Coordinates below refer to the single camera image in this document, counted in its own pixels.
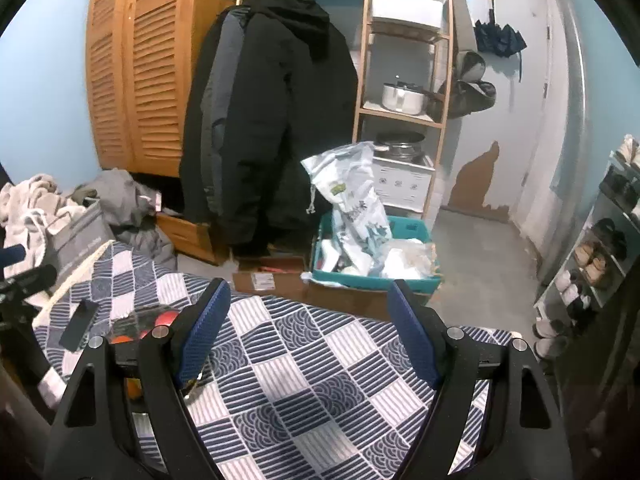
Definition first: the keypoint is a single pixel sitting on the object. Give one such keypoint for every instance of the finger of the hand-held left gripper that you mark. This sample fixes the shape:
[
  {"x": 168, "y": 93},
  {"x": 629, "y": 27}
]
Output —
[
  {"x": 30, "y": 280},
  {"x": 11, "y": 255}
]

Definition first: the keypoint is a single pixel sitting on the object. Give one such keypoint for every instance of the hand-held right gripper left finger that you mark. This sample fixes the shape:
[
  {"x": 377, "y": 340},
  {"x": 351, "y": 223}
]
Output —
[{"x": 200, "y": 335}]

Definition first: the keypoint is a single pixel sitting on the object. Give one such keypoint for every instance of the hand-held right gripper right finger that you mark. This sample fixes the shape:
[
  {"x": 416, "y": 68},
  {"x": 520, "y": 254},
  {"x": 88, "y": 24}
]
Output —
[{"x": 415, "y": 330}]

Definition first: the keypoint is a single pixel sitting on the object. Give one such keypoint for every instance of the red apple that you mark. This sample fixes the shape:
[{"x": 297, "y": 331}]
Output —
[{"x": 165, "y": 320}]

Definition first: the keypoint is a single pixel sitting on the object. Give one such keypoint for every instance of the dark glass bowl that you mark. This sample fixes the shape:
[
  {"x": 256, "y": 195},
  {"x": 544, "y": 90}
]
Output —
[{"x": 135, "y": 322}]

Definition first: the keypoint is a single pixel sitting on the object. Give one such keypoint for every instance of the orange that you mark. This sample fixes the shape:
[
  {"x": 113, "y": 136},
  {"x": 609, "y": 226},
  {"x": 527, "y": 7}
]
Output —
[
  {"x": 120, "y": 340},
  {"x": 132, "y": 390}
]

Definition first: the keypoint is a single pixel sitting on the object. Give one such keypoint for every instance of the grey tote bag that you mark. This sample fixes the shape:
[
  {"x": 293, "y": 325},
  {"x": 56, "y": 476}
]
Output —
[{"x": 80, "y": 240}]

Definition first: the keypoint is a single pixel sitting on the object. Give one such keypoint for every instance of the black phone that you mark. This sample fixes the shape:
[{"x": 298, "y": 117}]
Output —
[{"x": 77, "y": 327}]

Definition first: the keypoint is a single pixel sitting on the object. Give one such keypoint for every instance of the teal plastic basket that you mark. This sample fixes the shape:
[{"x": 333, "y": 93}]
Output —
[{"x": 370, "y": 280}]

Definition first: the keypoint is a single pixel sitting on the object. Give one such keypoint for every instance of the clear plastic bag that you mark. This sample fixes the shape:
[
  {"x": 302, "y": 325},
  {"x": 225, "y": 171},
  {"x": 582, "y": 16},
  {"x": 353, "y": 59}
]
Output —
[{"x": 407, "y": 260}]

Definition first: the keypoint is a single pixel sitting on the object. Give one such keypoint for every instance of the large cardboard box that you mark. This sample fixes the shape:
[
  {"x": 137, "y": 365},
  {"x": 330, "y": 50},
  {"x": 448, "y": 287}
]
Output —
[{"x": 350, "y": 297}]

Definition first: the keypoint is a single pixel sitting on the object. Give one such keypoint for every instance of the cardboard box with red label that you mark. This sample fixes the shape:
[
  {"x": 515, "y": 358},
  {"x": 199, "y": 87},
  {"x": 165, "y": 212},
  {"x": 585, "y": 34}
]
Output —
[{"x": 260, "y": 282}]

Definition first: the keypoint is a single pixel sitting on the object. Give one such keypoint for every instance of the olive green garment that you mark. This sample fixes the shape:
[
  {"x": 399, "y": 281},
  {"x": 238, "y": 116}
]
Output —
[{"x": 86, "y": 195}]

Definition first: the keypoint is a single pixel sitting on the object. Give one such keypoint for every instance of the wooden drawer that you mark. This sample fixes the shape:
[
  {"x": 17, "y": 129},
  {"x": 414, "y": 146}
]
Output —
[{"x": 185, "y": 235}]

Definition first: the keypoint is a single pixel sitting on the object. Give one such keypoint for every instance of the blue white patterned tablecloth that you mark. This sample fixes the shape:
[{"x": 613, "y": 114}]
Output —
[{"x": 300, "y": 360}]

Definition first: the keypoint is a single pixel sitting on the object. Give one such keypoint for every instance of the grey clothes pile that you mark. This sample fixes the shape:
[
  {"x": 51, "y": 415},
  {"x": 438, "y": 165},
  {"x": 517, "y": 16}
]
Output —
[{"x": 120, "y": 195}]

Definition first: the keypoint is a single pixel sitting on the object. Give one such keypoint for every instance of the printed white plastic bag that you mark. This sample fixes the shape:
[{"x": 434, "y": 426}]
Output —
[{"x": 355, "y": 200}]

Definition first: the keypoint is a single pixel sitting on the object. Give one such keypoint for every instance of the shoe rack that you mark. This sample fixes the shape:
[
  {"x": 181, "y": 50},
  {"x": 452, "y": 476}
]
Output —
[{"x": 555, "y": 290}]

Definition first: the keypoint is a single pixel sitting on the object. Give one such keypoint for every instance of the white patterned box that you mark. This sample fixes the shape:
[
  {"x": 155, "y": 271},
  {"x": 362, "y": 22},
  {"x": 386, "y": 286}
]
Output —
[{"x": 400, "y": 182}]

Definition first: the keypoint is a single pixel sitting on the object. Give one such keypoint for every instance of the black jacket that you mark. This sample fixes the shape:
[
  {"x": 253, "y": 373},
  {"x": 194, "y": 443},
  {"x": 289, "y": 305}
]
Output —
[{"x": 192, "y": 160}]

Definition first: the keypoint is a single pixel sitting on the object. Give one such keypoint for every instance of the steel pot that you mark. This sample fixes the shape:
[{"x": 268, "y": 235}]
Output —
[{"x": 400, "y": 147}]

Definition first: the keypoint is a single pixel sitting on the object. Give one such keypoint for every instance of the rows of shoes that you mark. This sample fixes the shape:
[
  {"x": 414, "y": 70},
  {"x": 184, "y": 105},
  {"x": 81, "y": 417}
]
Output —
[{"x": 597, "y": 260}]

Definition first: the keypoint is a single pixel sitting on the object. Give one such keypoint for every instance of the black hooded coat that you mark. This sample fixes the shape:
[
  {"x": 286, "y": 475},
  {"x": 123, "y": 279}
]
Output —
[{"x": 290, "y": 135}]

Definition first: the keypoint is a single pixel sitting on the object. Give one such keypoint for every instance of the grey jacket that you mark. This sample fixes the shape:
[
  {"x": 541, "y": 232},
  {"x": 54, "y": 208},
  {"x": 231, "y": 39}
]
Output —
[{"x": 220, "y": 110}]

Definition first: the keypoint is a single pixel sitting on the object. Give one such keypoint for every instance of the wooden louvered wardrobe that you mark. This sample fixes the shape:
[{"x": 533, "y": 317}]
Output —
[{"x": 150, "y": 60}]

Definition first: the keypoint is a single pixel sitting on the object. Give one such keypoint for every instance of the dark hanging bag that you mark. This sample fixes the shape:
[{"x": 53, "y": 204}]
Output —
[{"x": 465, "y": 95}]

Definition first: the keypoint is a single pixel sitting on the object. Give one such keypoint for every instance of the white door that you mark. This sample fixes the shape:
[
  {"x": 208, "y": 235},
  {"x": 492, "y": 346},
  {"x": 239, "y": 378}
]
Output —
[{"x": 535, "y": 110}]

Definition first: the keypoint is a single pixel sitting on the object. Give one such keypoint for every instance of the wooden shelf rack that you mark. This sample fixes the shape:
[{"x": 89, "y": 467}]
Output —
[{"x": 367, "y": 60}]

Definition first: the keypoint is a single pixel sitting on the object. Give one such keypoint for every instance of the dark blue umbrella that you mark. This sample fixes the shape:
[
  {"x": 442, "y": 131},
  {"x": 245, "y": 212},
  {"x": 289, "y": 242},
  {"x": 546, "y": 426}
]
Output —
[{"x": 500, "y": 37}]

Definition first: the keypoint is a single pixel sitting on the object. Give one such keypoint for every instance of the white storage box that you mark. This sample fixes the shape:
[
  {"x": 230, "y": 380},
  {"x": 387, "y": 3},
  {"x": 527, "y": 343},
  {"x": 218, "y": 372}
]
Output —
[{"x": 405, "y": 7}]

